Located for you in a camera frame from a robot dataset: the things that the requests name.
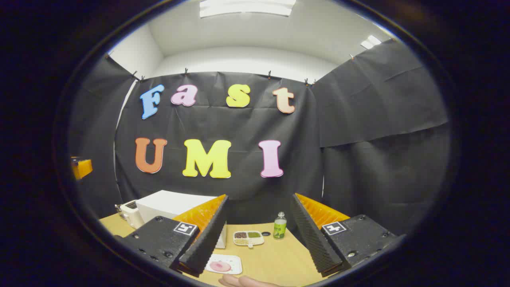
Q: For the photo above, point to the white toaster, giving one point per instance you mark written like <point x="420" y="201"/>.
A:
<point x="133" y="215"/>

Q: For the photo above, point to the white square plate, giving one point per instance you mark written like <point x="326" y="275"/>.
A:
<point x="233" y="261"/>

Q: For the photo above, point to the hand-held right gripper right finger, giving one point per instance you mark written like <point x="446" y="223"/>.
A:
<point x="312" y="239"/>

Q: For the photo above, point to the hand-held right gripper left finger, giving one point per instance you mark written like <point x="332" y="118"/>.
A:
<point x="207" y="243"/>

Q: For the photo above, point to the pink round food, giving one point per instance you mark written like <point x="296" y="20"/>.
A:
<point x="220" y="266"/>

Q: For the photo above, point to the white divided dish with beans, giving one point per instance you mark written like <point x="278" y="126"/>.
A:
<point x="249" y="238"/>

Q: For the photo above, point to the green drink bottle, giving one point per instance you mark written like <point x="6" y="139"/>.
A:
<point x="280" y="229"/>

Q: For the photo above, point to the long ceiling light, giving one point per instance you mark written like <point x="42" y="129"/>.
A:
<point x="247" y="7"/>

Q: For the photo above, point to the small ceiling light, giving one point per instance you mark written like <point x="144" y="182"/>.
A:
<point x="370" y="42"/>

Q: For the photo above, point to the white microwave oven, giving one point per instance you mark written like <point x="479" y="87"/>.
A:
<point x="167" y="203"/>

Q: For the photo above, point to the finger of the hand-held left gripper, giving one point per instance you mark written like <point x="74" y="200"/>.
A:
<point x="83" y="168"/>

